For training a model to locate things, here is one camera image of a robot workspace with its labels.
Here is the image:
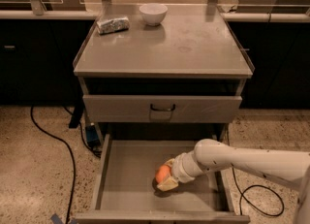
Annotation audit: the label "black floor cable left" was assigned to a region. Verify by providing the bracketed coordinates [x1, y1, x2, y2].
[29, 106, 78, 224]

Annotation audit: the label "dark counter with white rail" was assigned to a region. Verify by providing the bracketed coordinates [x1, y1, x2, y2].
[1, 17, 309, 109]

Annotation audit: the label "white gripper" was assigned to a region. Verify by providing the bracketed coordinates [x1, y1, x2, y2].
[157, 151, 203, 192]

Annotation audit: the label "white ceramic bowl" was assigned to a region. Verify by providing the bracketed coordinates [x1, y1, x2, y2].
[139, 3, 168, 26]

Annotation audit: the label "black floor cable right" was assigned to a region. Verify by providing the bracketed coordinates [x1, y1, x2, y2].
[226, 127, 286, 218]

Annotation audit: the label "grey drawer cabinet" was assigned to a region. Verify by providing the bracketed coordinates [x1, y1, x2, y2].
[74, 4, 254, 141]

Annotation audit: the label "black floor cable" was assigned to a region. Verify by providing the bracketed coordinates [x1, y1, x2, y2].
[226, 127, 286, 218]
[29, 106, 78, 224]

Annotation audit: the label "orange fruit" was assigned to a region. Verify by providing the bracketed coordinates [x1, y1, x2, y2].
[155, 165, 171, 183]

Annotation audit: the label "blue power box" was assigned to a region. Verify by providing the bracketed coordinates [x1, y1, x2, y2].
[85, 125, 100, 145]

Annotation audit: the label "open middle grey drawer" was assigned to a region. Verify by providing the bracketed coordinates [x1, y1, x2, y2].
[76, 137, 250, 224]

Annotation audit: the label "black drawer handle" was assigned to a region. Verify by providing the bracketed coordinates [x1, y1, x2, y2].
[150, 104, 176, 112]

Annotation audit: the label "blue tape on floor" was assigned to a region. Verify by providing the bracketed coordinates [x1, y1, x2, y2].
[50, 214, 78, 224]

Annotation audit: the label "closed upper grey drawer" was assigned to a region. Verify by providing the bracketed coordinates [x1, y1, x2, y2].
[83, 95, 242, 123]

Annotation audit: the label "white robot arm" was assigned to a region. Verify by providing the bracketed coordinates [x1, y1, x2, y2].
[155, 139, 310, 224]

